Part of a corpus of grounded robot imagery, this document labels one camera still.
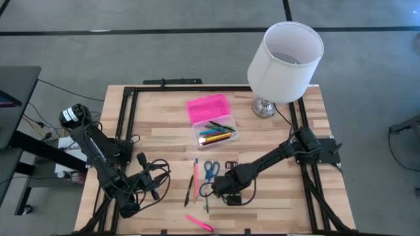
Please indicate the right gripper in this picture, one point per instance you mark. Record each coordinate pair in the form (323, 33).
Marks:
(231, 187)

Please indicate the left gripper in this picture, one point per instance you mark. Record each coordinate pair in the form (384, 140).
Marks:
(146, 182)

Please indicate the thin dark green pencil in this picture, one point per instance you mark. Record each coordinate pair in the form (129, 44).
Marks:
(206, 206)

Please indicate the black pen with print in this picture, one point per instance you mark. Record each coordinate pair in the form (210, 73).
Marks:
(188, 191)

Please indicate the pink highlighter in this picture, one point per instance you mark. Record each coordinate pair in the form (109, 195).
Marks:
(198, 223)

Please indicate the yellow highlighter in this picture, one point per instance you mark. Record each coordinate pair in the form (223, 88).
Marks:
(218, 137)

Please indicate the blue multicolour pen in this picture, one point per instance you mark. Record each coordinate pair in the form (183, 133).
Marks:
(210, 132)

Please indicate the pink lid clear pencil box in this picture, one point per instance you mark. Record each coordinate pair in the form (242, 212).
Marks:
(206, 108)

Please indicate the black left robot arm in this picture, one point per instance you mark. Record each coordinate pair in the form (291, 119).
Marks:
(98, 154)

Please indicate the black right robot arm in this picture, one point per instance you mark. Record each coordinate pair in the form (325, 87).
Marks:
(272, 155)

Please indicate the white labelled box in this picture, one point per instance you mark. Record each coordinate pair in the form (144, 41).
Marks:
(67, 144)

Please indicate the black table edge clamp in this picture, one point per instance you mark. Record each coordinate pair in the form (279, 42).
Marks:
(163, 232)
(247, 231)

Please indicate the white shade table lamp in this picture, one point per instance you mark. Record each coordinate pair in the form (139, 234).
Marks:
(282, 78)

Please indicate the black caster wheel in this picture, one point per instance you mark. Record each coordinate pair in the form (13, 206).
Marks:
(28, 209)

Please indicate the dark grey desk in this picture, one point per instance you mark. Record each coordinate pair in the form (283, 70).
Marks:
(19, 82)

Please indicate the dark tablet screen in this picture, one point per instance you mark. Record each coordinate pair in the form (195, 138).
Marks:
(8, 100)

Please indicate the dark stand leg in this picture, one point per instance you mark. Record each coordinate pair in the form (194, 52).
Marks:
(405, 126)

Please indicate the black metal table frame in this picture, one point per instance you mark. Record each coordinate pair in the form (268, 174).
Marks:
(197, 88)

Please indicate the black bracket bar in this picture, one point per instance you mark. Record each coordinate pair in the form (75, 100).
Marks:
(177, 81)

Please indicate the black desk base frame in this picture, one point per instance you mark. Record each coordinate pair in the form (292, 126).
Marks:
(49, 152)

